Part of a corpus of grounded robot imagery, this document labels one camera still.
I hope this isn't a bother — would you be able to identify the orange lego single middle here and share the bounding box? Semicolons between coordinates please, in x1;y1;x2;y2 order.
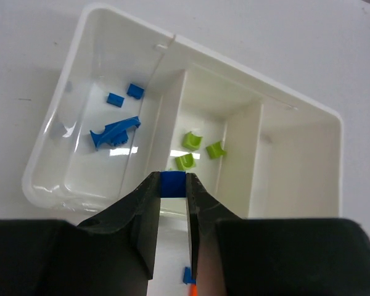
189;284;198;296

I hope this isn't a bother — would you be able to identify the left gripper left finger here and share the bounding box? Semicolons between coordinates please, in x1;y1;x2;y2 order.
77;172;161;295

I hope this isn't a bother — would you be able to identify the green arch lego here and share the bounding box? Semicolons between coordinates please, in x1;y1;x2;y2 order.
175;153;196;171
206;141;227;159

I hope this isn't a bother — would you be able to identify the small blue lego left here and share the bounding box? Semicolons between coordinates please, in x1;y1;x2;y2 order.
107;92;125;108

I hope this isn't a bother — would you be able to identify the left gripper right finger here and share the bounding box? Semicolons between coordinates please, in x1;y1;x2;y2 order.
186;173;244;295

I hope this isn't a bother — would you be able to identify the large blue arch lego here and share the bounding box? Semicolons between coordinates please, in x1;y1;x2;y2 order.
90;116;141;150

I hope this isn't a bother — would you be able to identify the white three-compartment container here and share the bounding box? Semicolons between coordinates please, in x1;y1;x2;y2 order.
22;4;342;218

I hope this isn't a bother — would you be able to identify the blue lego in bin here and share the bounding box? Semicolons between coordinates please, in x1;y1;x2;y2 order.
126;83;145;100

